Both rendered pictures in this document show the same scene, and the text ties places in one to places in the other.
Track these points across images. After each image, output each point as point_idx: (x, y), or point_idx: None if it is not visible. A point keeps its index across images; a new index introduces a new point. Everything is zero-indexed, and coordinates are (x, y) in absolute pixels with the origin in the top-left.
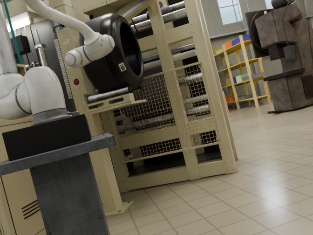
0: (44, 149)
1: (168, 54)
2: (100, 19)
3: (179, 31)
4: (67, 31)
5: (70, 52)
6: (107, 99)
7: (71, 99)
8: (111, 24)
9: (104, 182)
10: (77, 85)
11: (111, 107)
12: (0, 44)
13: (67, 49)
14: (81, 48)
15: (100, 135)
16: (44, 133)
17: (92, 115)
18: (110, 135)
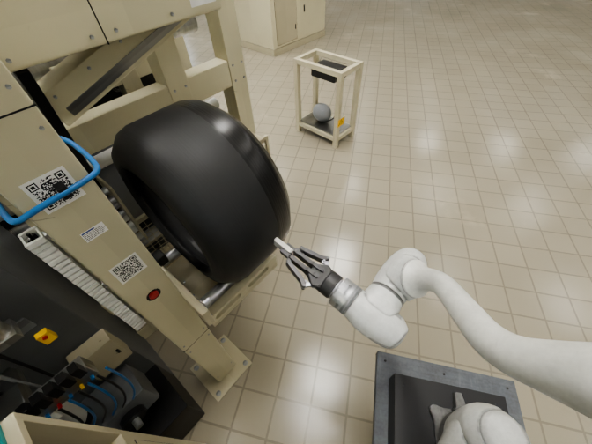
0: None
1: None
2: (238, 155)
3: (213, 78)
4: (91, 201)
5: (405, 331)
6: (247, 284)
7: (71, 312)
8: (274, 167)
9: (221, 358)
10: (158, 298)
11: (251, 289)
12: None
13: (106, 248)
14: (399, 303)
15: (426, 374)
16: None
17: (196, 314)
18: (496, 380)
